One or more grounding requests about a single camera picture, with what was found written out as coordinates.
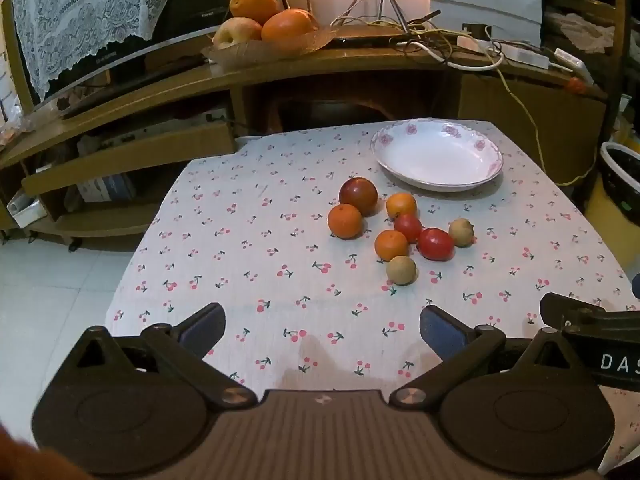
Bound tangled black cables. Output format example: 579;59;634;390
330;7;501;61

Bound small brown round fruit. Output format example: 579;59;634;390
448;218;475;248
386;255;417;286

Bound flat black router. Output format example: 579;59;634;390
331;0;418;47

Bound orange tangerine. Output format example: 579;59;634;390
386;193;418;221
327;203;363;240
374;229;410;262

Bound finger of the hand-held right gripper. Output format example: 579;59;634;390
540;292;608;332

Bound thin yellow cable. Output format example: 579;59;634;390
345;20;598;187

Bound dark red apple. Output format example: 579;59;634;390
339;177;379;217

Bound large orange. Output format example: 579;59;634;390
229;0;278;26
261;9;319;43

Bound white lace cloth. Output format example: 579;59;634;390
12;0;177;97

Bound black television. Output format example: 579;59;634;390
0;0;237;113

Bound white power strip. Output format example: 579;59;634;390
552;48;594;84
457;35;551;69

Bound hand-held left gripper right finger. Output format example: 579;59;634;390
389;305;574;408

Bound pale yellow-pink apple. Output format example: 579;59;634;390
213;17;263;51

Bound white floral plate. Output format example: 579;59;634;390
370;119;504;192

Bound black white-rimmed basket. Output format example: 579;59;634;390
599;142;640;226

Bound thick white cable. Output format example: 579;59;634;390
397;40;506;71

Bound red tomato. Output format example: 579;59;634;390
417;228;455;262
394;213;424;244

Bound cherry print tablecloth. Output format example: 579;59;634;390
105;119;640;480

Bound blue and white box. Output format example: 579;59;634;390
76;172;137;204

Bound wooden television stand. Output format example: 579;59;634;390
0;35;613;252

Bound glass fruit dish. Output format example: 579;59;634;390
201;26;342;67

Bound beige folded cloth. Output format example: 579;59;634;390
546;10;617;55

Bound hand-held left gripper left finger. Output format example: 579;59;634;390
74;302;258;408

